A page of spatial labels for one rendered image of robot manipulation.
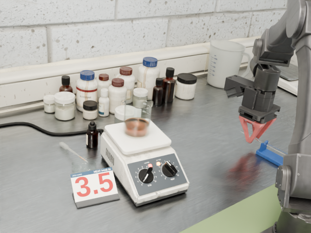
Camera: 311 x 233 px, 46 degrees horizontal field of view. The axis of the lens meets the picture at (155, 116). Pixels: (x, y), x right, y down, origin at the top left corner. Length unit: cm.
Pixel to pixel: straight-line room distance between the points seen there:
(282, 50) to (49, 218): 61
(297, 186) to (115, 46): 82
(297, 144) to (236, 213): 18
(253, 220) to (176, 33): 85
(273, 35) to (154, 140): 35
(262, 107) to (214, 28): 63
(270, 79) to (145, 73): 42
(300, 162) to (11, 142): 68
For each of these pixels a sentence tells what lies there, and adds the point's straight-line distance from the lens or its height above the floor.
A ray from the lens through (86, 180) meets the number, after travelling 79.
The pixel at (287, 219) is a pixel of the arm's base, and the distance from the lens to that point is 64.
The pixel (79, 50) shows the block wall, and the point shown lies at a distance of 118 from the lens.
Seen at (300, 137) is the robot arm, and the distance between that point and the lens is 62.
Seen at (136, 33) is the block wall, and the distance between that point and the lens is 127.
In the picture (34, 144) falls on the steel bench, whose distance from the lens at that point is 96.
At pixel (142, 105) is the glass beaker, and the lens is 84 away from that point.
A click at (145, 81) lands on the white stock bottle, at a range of 118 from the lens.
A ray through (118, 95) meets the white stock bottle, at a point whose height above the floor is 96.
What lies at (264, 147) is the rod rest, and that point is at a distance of 101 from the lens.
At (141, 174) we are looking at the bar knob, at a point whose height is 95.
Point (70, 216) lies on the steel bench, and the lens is 75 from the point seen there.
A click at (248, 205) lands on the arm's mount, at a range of 73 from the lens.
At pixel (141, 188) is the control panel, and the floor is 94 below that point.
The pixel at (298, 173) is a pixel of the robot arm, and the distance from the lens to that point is 60.
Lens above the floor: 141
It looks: 28 degrees down
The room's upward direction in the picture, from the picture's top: 6 degrees clockwise
